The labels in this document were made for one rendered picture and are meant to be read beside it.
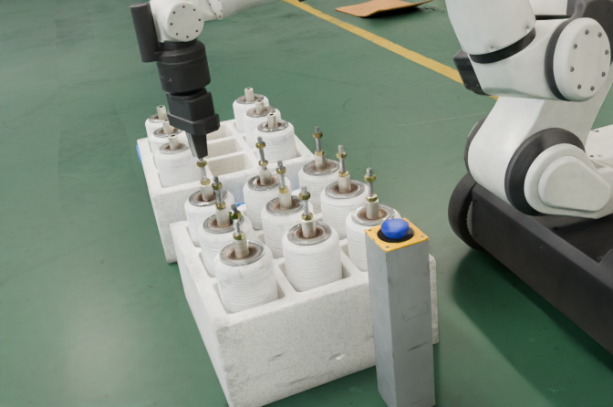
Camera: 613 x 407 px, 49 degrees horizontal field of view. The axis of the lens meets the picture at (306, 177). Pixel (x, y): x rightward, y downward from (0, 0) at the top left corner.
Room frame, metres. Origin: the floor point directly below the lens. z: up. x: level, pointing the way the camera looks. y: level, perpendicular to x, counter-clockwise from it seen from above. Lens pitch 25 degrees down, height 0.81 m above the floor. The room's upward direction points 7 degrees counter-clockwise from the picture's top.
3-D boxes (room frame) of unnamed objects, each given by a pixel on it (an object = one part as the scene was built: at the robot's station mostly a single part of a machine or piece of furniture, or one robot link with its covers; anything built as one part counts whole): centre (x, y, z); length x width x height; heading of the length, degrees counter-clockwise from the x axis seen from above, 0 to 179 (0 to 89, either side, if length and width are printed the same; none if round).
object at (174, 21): (1.16, 0.20, 0.57); 0.11 x 0.11 x 0.11; 26
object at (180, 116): (1.18, 0.19, 0.46); 0.13 x 0.10 x 0.12; 38
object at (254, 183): (1.21, 0.08, 0.25); 0.08 x 0.08 x 0.01
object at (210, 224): (1.06, 0.16, 0.25); 0.08 x 0.08 x 0.01
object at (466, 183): (1.28, -0.39, 0.10); 0.20 x 0.05 x 0.20; 106
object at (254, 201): (1.21, 0.08, 0.16); 0.10 x 0.10 x 0.18
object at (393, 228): (0.85, -0.12, 0.32); 0.04 x 0.04 x 0.02
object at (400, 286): (0.85, -0.12, 0.16); 0.07 x 0.07 x 0.31; 18
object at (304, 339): (1.10, 0.04, 0.09); 0.39 x 0.39 x 0.18; 18
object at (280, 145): (1.52, 0.06, 0.16); 0.10 x 0.10 x 0.18
